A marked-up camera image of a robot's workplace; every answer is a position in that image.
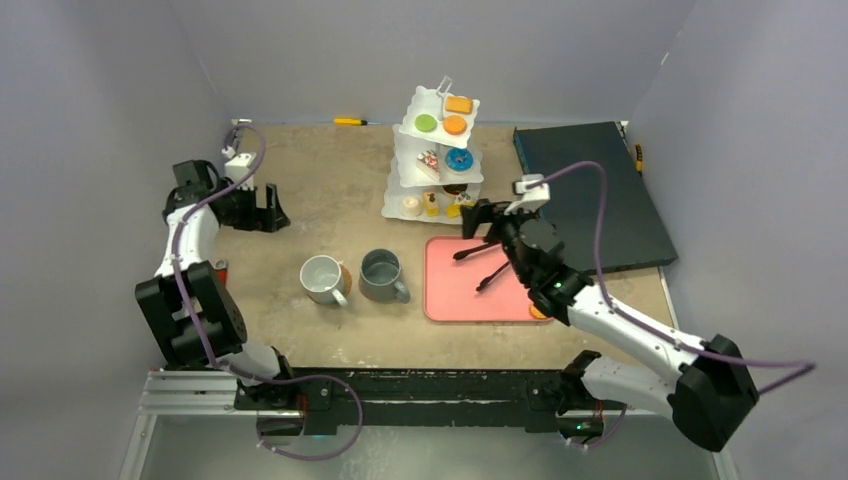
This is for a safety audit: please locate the yellow triangular sprinkle cake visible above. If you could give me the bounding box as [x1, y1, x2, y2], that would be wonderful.
[445, 191, 476, 218]

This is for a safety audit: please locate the chocolate sprinkle donut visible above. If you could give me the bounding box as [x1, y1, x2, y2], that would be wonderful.
[442, 184, 468, 196]

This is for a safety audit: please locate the blue frosted donut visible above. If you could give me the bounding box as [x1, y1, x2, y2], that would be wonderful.
[444, 148, 475, 174]

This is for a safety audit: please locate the white three-tier cake stand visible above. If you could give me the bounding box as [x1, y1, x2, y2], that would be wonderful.
[381, 76, 484, 225]

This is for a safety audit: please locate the white round cake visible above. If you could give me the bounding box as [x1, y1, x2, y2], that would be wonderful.
[400, 196, 423, 218]

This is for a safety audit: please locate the pink serving tray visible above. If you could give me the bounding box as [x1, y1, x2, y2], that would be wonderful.
[423, 236, 549, 324]

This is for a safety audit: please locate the white triangular fruit cake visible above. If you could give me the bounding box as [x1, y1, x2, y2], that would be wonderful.
[416, 149, 441, 182]

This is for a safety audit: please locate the orange round cookie top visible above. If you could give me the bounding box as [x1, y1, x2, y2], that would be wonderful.
[528, 305, 549, 320]

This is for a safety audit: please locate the orange round cookie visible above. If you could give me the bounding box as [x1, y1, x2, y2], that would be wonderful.
[528, 305, 549, 320]
[442, 115, 468, 136]

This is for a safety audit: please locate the orange round cookie bottom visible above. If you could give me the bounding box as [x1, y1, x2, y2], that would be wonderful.
[442, 115, 468, 136]

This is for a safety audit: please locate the green round macaron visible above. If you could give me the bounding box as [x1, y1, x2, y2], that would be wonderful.
[414, 113, 438, 133]

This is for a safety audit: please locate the orange rectangular biscuit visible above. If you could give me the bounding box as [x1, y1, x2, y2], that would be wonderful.
[444, 95, 474, 115]

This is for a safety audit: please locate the white small cup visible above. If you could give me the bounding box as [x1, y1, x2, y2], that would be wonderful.
[299, 255, 349, 307]

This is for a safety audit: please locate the grey mug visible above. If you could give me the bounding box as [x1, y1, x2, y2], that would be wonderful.
[358, 249, 411, 304]

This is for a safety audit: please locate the round waffle coaster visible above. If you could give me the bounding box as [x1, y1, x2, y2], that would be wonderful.
[339, 264, 353, 297]

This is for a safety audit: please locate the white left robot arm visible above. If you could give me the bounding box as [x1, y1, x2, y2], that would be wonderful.
[134, 154, 298, 409]

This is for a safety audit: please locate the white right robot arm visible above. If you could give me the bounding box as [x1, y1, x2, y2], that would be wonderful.
[460, 199, 760, 452]

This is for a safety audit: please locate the black spoon on tray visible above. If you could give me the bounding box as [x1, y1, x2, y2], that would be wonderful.
[452, 242, 498, 261]

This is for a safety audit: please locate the black fork on tray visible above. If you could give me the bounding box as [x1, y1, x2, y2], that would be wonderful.
[476, 261, 510, 292]

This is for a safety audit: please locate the yellow black tool right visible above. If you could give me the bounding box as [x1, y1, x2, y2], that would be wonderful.
[634, 144, 644, 175]

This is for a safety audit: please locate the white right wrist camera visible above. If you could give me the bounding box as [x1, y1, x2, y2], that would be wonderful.
[506, 174, 550, 214]

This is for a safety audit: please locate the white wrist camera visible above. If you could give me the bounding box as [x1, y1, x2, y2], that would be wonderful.
[221, 146, 257, 191]
[506, 174, 550, 214]

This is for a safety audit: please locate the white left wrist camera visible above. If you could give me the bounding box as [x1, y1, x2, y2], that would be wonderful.
[221, 146, 257, 191]

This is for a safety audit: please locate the yellow handled screwdriver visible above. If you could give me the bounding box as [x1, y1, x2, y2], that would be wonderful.
[333, 117, 379, 127]

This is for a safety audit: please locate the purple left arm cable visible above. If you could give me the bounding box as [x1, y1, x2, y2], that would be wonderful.
[170, 124, 364, 464]

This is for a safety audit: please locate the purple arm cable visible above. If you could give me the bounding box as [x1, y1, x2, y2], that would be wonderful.
[529, 160, 817, 452]
[170, 124, 364, 464]

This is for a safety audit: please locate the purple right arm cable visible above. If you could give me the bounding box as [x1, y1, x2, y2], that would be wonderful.
[529, 160, 817, 452]

